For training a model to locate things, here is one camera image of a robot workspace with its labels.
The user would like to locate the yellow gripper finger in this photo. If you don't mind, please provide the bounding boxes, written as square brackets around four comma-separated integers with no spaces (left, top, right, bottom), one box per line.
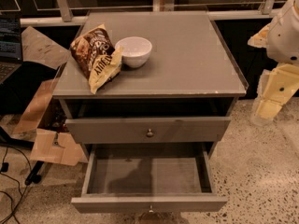
[248,24,270,49]
[250,63,299,126]

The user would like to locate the grey drawer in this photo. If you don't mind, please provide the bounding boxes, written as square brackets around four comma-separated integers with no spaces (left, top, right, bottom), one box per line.
[66,117,231,144]
[72,143,227,213]

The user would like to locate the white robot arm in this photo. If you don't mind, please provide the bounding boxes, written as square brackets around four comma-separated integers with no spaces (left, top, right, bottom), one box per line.
[248,0,299,125]

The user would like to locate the grey top drawer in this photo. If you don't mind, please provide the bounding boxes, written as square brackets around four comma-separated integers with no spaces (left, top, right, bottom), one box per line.
[66,117,231,144]

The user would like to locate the grey drawer cabinet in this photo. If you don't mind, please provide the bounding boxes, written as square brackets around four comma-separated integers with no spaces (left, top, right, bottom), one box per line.
[51,10,249,161]

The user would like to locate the white bowl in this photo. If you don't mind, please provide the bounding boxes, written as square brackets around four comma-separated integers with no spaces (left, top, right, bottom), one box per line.
[115,36,152,68]

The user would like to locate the brown yellow snack bag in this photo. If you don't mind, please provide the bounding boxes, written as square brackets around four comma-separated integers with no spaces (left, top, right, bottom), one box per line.
[70,24,122,94]

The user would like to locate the brown cardboard box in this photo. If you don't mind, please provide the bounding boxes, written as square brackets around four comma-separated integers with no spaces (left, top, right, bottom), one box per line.
[13,26,88,166]

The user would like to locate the open laptop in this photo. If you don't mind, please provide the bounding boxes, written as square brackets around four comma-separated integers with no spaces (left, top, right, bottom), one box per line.
[0,16,23,83]

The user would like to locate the metal railing frame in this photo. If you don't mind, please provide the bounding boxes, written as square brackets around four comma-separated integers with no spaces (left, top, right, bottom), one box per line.
[0,0,299,28]

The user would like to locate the black floor cable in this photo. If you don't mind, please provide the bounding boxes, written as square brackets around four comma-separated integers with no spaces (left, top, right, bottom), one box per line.
[0,147,43,224]

